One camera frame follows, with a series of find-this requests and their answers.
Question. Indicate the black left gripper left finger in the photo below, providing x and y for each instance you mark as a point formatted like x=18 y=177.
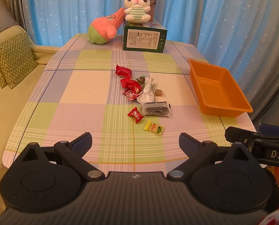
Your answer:
x=71 y=154

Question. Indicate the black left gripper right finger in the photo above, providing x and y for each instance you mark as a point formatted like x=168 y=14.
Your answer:
x=199 y=155

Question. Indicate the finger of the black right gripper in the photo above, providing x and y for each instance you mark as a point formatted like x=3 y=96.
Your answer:
x=270 y=130
x=234 y=134

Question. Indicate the yellow green candy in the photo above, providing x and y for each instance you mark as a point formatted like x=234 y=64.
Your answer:
x=154 y=128

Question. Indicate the clear black seaweed packet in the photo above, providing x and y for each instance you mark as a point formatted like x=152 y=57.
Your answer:
x=156 y=109

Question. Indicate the brown cube candy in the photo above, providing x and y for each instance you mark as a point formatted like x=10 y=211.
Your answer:
x=159 y=93

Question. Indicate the silver white foil packet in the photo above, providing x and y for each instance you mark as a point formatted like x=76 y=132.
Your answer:
x=147 y=94

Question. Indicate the green brown candy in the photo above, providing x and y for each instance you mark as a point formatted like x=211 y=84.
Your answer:
x=141 y=79

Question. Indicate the large red snack packet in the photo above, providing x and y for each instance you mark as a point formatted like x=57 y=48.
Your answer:
x=123 y=72

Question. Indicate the orange plastic tray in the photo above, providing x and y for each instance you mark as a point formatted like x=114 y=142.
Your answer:
x=217 y=91

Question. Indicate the plaid tablecloth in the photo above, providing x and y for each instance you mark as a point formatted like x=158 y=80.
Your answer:
x=79 y=92

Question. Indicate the light green sofa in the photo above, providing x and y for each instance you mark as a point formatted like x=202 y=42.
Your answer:
x=12 y=101

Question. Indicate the green zigzag cushion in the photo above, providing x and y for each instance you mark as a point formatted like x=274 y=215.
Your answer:
x=16 y=60

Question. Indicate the pink green star plush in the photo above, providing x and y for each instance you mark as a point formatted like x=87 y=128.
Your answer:
x=103 y=29

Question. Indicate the green white carton box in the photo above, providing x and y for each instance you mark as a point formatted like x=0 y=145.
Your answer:
x=146 y=37

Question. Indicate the white rabbit plush toy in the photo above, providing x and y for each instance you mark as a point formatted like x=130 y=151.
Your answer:
x=137 y=11

